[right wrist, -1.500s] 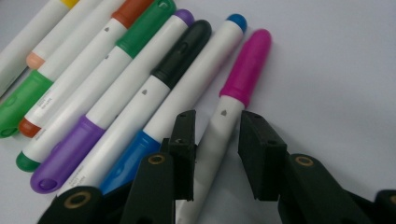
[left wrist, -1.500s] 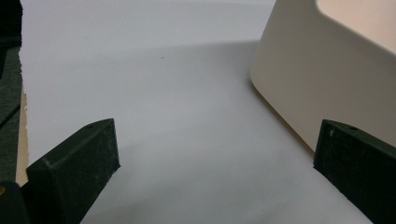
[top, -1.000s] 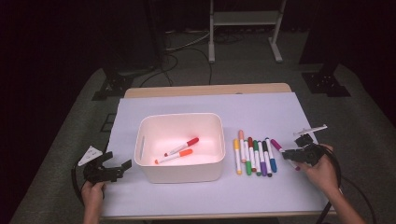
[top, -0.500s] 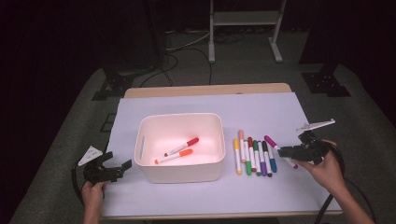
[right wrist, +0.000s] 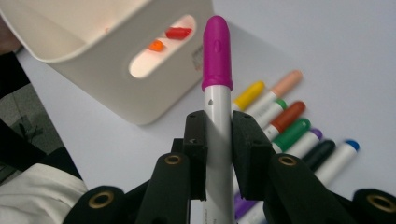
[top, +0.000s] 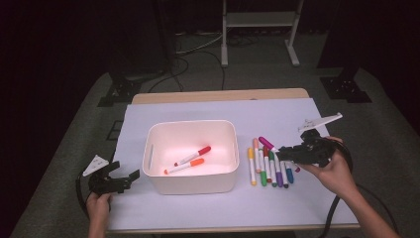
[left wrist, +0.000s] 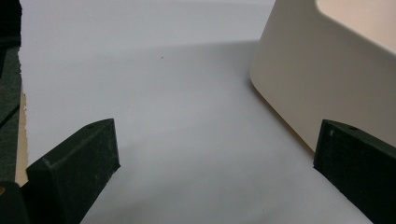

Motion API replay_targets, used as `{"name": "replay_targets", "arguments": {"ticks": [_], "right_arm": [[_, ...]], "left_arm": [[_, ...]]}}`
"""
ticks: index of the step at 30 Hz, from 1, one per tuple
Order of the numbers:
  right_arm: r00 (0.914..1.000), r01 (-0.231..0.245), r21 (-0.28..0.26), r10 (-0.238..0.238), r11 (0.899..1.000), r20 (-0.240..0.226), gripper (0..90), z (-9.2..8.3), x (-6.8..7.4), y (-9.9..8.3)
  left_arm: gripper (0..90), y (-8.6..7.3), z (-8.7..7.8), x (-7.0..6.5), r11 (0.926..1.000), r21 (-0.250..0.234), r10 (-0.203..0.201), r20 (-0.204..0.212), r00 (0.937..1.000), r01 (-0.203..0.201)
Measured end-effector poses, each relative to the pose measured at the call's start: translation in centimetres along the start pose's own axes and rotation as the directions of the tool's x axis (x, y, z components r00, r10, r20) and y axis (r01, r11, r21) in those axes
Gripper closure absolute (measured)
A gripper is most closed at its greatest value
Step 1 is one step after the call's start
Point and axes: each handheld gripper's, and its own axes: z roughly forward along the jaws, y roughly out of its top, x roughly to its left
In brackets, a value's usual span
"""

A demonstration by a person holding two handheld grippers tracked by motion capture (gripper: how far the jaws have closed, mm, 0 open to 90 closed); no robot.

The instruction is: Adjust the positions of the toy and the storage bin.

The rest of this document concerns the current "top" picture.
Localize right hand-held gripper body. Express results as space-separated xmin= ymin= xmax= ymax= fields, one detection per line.
xmin=295 ymin=112 xmax=344 ymax=168

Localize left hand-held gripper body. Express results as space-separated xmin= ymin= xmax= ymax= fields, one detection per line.
xmin=82 ymin=154 xmax=131 ymax=196

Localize blue marker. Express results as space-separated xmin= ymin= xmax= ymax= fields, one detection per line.
xmin=285 ymin=162 xmax=295 ymax=184

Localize dark green marker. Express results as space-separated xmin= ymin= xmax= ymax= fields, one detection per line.
xmin=267 ymin=150 xmax=278 ymax=188

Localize black marker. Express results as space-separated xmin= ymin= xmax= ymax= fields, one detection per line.
xmin=280 ymin=161 xmax=289 ymax=189

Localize purple marker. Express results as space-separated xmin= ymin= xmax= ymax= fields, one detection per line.
xmin=272 ymin=155 xmax=284 ymax=188

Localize magenta marker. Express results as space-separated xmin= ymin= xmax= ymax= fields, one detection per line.
xmin=258 ymin=136 xmax=301 ymax=174

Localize brown marker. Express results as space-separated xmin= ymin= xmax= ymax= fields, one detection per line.
xmin=262 ymin=146 xmax=272 ymax=183

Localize light green marker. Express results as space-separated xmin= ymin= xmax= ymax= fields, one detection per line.
xmin=258 ymin=148 xmax=268 ymax=187

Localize white plastic storage bin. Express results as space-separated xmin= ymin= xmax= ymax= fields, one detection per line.
xmin=142 ymin=119 xmax=240 ymax=196

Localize orange marker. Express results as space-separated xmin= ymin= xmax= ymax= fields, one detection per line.
xmin=163 ymin=158 xmax=206 ymax=176

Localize red marker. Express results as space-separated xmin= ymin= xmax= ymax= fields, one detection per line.
xmin=173 ymin=145 xmax=212 ymax=168

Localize person's left hand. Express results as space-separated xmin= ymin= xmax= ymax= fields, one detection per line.
xmin=86 ymin=192 xmax=113 ymax=224

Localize person's right hand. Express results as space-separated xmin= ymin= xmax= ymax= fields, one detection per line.
xmin=298 ymin=136 xmax=360 ymax=200

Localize peach marker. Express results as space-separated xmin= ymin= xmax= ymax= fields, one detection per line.
xmin=253 ymin=138 xmax=262 ymax=175

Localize yellow marker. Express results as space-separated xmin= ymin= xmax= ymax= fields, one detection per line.
xmin=247 ymin=147 xmax=258 ymax=186

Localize black stand base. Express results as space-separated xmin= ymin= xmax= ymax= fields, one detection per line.
xmin=97 ymin=73 xmax=144 ymax=108
xmin=319 ymin=67 xmax=373 ymax=104

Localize white table sheet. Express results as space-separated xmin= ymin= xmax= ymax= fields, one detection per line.
xmin=107 ymin=97 xmax=361 ymax=232

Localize wooden table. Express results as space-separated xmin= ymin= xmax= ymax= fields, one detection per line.
xmin=107 ymin=87 xmax=361 ymax=235

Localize white metal stand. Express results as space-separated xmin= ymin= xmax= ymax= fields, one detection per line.
xmin=220 ymin=0 xmax=305 ymax=68

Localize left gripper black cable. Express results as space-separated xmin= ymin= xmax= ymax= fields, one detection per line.
xmin=75 ymin=172 xmax=92 ymax=219

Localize black floor cable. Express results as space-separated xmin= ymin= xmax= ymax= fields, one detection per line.
xmin=148 ymin=56 xmax=190 ymax=93
xmin=197 ymin=50 xmax=227 ymax=91

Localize grey floor cable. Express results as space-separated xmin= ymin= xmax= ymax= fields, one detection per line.
xmin=174 ymin=32 xmax=223 ymax=56

